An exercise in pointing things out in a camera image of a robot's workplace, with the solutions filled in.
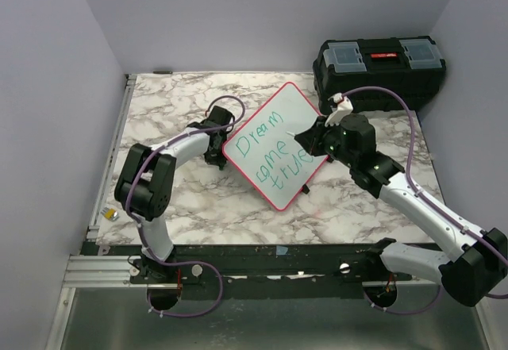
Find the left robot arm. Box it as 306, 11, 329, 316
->
114, 106, 235, 283

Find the aluminium frame rail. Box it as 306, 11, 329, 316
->
86, 74, 137, 242

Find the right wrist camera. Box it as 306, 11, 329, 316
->
325, 93, 353, 127

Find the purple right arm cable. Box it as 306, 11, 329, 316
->
343, 87, 508, 314

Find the pink framed whiteboard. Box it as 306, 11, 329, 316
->
222, 82, 328, 211

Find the yellow grey small object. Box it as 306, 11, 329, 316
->
101, 207, 118, 221

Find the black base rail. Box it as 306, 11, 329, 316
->
81, 242, 414, 302

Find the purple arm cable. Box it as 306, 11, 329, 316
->
343, 87, 508, 314
125, 95, 246, 318

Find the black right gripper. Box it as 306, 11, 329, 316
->
295, 116, 356, 168

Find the black toolbox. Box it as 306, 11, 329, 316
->
312, 36, 446, 115

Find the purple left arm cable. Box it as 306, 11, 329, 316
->
125, 95, 246, 318

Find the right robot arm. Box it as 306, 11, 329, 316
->
295, 114, 507, 307

